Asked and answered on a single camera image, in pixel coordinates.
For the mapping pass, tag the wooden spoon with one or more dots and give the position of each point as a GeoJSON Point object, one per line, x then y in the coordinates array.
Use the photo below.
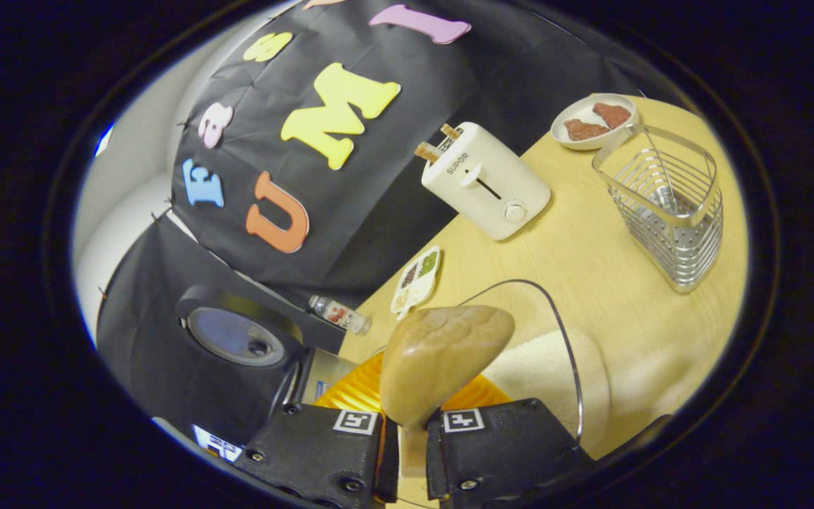
{"type": "Point", "coordinates": [435, 360]}

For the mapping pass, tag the black silver rice cooker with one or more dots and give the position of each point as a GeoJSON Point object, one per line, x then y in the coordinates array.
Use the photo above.
{"type": "Point", "coordinates": [237, 375]}

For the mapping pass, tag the white round plate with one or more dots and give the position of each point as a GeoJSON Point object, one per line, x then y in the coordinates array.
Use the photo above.
{"type": "Point", "coordinates": [576, 109]}

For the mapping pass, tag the brown meat piece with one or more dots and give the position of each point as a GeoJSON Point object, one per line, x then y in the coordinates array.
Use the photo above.
{"type": "Point", "coordinates": [584, 130]}
{"type": "Point", "coordinates": [613, 114]}

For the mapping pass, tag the toast slice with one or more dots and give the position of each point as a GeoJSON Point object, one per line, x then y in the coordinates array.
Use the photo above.
{"type": "Point", "coordinates": [451, 131]}
{"type": "Point", "coordinates": [427, 152]}

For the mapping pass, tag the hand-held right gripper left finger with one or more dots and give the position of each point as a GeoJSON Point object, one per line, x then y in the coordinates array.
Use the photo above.
{"type": "Point", "coordinates": [308, 452]}

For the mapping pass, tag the white toaster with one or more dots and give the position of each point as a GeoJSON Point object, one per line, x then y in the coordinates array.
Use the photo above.
{"type": "Point", "coordinates": [485, 191]}

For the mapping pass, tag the clear glass tray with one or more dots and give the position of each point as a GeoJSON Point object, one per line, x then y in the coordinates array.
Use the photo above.
{"type": "Point", "coordinates": [541, 304]}

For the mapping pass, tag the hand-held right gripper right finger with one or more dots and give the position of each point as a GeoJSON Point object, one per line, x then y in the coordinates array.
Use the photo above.
{"type": "Point", "coordinates": [506, 452]}

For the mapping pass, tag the white divided condiment dish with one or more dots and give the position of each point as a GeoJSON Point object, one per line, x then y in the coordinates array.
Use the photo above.
{"type": "Point", "coordinates": [414, 283]}

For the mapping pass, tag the small clear bottle red label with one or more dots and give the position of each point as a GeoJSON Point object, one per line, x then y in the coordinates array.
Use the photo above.
{"type": "Point", "coordinates": [340, 314]}

